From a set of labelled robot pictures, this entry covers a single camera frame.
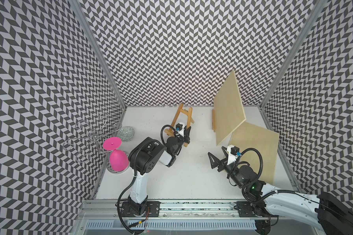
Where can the glass plate under goblet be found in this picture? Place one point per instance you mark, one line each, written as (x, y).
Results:
(126, 169)

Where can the pink plastic goblet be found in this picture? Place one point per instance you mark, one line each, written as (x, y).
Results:
(112, 144)

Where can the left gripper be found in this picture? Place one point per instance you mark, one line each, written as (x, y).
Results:
(186, 135)

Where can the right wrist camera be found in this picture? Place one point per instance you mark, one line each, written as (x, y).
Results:
(233, 154)

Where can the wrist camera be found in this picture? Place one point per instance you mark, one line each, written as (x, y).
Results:
(233, 154)
(180, 127)

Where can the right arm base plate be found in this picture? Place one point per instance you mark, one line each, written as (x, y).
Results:
(246, 209)

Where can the metal wire rack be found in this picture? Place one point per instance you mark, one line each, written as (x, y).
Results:
(92, 137)

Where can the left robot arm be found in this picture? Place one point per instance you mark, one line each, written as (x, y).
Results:
(133, 200)

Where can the aluminium front rail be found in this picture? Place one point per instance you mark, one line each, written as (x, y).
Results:
(200, 205)

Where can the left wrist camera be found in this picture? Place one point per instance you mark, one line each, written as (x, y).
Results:
(180, 127)

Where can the plywood board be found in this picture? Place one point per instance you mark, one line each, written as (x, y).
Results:
(228, 109)
(265, 141)

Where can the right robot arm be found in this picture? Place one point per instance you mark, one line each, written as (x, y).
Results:
(324, 211)

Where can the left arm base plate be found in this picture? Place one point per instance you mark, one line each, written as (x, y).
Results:
(149, 208)

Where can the green patterned plate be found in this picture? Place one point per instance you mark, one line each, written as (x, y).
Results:
(126, 133)

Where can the wooden easel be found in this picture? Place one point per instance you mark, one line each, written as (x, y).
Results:
(184, 115)
(213, 121)

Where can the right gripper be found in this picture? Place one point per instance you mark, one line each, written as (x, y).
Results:
(223, 162)

